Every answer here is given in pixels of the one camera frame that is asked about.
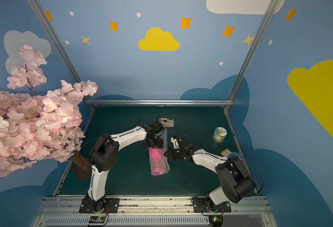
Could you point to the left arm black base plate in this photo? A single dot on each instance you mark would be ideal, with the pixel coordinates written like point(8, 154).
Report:
point(105, 205)

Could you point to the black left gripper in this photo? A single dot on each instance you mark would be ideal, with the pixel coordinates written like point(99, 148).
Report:
point(152, 143)

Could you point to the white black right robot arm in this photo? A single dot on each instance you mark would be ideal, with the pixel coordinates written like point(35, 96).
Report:
point(235, 180)

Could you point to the right aluminium frame post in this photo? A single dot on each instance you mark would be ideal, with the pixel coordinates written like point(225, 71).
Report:
point(251, 51)

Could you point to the brown tree base pot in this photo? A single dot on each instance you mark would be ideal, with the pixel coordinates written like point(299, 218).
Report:
point(81, 166)

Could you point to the aluminium front rail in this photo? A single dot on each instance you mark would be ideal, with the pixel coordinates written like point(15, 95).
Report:
point(152, 211)

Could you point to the pink plastic wine glass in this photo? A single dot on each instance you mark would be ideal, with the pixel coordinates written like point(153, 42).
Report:
point(157, 161)

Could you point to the pink cherry blossom tree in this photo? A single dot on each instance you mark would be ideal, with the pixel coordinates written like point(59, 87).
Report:
point(35, 127)

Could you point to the aluminium back frame bar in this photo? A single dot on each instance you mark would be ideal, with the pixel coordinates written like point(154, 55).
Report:
point(119, 102)

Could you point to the aluminium frame post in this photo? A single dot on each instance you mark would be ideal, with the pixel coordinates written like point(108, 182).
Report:
point(46, 24)
point(251, 51)

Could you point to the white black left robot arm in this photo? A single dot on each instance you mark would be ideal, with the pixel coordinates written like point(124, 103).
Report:
point(103, 157)

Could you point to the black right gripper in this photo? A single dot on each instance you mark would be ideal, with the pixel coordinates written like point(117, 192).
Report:
point(174, 153)

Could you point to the white tape dispenser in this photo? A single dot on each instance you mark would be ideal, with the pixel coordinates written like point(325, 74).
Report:
point(167, 123)

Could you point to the left aluminium frame post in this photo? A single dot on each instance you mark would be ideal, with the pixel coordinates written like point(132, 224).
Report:
point(46, 24)

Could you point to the clear bubble wrap sheet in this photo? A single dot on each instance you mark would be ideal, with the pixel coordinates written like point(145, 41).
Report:
point(164, 138)

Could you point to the small green circuit board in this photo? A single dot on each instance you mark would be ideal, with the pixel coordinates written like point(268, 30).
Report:
point(96, 221)

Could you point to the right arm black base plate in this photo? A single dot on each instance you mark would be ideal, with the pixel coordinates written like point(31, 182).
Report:
point(205, 205)

